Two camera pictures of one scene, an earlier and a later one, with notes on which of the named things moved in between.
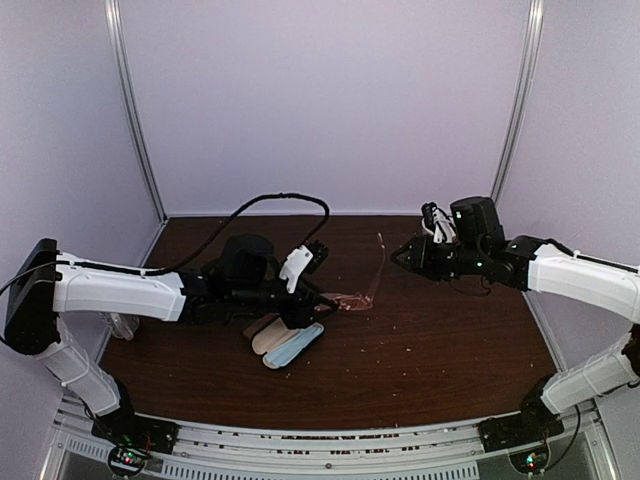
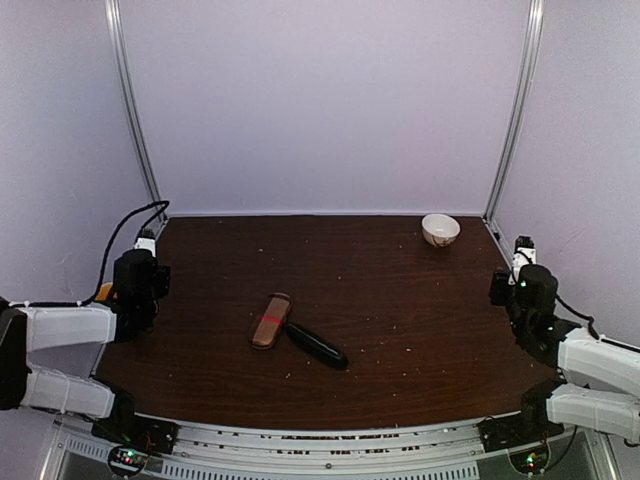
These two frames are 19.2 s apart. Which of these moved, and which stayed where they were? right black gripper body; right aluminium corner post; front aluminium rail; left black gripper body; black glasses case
Moved: black glasses case; right black gripper body; left black gripper body
Stayed: front aluminium rail; right aluminium corner post
